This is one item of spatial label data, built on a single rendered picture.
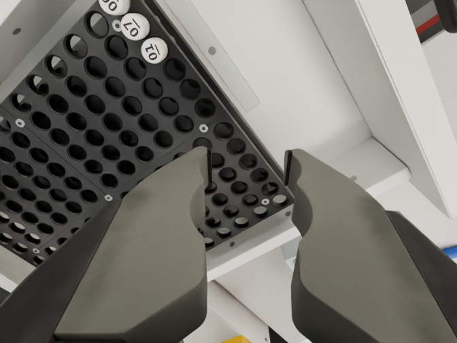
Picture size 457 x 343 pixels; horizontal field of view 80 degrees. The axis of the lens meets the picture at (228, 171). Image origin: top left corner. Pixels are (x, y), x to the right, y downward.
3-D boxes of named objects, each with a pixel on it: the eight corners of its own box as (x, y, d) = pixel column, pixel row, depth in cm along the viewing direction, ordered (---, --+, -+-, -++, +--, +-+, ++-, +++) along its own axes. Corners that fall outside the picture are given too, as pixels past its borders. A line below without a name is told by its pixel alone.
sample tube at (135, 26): (154, 8, 17) (131, 7, 13) (166, 26, 18) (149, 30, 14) (139, 21, 18) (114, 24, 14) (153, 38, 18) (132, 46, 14)
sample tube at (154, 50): (173, 29, 18) (157, 35, 14) (181, 49, 19) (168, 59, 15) (156, 37, 18) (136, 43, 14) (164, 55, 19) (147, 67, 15)
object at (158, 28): (124, -25, 14) (120, -26, 14) (294, 197, 21) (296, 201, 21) (100, 1, 15) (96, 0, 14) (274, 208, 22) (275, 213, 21)
